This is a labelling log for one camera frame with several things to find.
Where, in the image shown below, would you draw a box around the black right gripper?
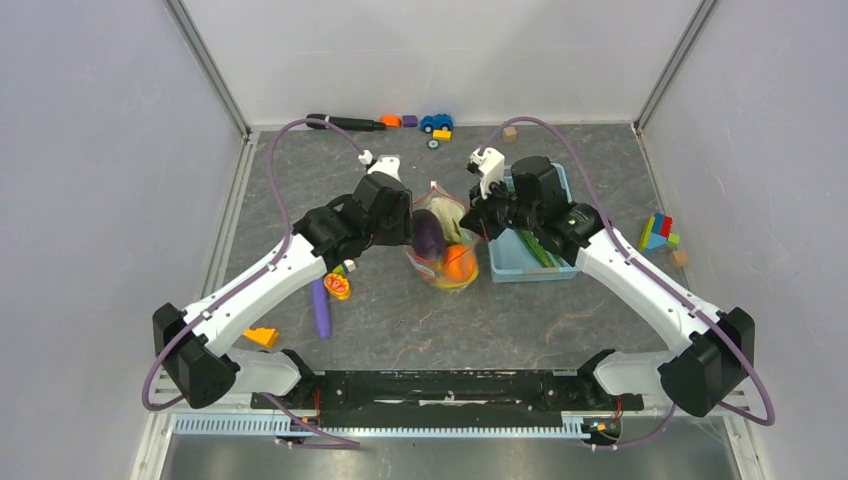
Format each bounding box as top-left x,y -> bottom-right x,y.
459,175 -> 540,243

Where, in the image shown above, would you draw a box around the green cucumber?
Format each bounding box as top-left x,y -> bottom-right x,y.
515,230 -> 555,268

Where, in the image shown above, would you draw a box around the purple eggplant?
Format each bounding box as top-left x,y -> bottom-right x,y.
411,209 -> 447,262

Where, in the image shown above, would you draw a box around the light blue plastic basket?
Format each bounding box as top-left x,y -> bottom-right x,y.
486,162 -> 583,285

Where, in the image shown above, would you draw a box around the green white cabbage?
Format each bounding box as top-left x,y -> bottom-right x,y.
427,196 -> 467,244

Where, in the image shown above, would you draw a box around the clear zip top bag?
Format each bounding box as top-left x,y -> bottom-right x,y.
405,181 -> 479,290

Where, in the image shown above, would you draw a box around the orange fruit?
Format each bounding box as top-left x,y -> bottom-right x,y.
441,244 -> 478,283

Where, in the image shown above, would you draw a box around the yellow bell pepper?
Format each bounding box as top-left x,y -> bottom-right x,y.
431,275 -> 477,290

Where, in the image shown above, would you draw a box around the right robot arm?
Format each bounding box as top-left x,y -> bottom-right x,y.
460,149 -> 755,417

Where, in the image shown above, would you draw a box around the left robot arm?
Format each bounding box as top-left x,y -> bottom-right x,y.
143,171 -> 411,411

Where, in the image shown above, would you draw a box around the green blue white block stack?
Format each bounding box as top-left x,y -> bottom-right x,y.
333,259 -> 357,276

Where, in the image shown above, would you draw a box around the teal and tan blocks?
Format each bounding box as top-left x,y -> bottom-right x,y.
500,126 -> 518,143

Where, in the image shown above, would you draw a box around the yellow red toy disc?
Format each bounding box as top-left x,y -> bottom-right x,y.
323,273 -> 352,300

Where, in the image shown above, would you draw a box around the orange toy piece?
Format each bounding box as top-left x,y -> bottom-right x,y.
379,114 -> 403,128

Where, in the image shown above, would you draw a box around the black microphone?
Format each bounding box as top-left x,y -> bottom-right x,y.
306,113 -> 387,132

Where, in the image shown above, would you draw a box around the purple toy block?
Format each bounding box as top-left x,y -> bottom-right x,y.
401,115 -> 419,128

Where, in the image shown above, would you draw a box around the purple toy stick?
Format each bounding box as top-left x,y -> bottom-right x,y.
311,278 -> 332,339

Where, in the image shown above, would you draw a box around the yellow toy block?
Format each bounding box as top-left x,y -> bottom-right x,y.
432,130 -> 452,142

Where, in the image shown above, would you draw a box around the blue toy car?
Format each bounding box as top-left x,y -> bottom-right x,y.
419,113 -> 454,133

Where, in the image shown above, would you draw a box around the colourful block stack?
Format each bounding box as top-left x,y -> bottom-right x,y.
638,213 -> 680,254

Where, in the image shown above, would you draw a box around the tan wooden cube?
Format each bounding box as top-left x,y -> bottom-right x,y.
668,249 -> 690,268

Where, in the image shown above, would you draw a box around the yellow cheese wedge toy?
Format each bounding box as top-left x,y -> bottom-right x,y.
243,327 -> 280,349

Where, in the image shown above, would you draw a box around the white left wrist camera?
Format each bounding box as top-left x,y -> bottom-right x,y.
358,150 -> 401,182

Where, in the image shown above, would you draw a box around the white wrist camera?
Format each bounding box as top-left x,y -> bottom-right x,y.
467,147 -> 505,199
358,150 -> 401,182

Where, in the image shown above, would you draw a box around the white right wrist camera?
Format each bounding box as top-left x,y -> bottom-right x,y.
467,147 -> 505,199

